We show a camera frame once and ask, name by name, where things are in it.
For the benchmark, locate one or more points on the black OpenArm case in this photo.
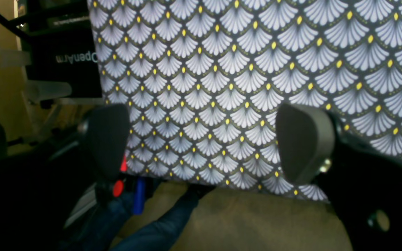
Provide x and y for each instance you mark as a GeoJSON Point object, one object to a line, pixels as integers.
{"type": "Point", "coordinates": [63, 48]}

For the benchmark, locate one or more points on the red black table clamp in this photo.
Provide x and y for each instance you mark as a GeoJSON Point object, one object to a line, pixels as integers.
{"type": "Point", "coordinates": [119, 184]}

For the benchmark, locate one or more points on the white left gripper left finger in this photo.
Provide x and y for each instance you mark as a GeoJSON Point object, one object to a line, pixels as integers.
{"type": "Point", "coordinates": [40, 188]}

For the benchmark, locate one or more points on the fan-patterned table cloth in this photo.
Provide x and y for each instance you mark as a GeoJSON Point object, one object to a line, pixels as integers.
{"type": "Point", "coordinates": [203, 80]}

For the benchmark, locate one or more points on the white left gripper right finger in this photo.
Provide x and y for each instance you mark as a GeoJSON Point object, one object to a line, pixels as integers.
{"type": "Point", "coordinates": [363, 185]}

